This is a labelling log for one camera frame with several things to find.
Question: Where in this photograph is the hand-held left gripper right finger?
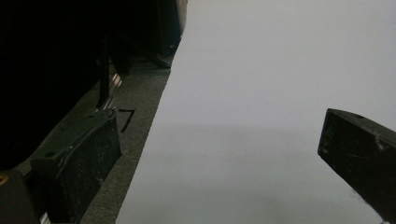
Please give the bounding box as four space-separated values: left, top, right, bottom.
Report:
317 107 396 224

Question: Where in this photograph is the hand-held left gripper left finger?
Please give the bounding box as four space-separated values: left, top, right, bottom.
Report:
30 107 123 224

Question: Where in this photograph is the black metal stand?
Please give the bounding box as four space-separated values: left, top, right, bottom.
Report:
95 31 173 110

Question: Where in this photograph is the dark curtain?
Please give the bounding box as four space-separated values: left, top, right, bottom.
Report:
0 0 183 172

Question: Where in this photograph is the silver metal rail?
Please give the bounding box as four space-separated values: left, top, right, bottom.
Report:
102 73 123 110

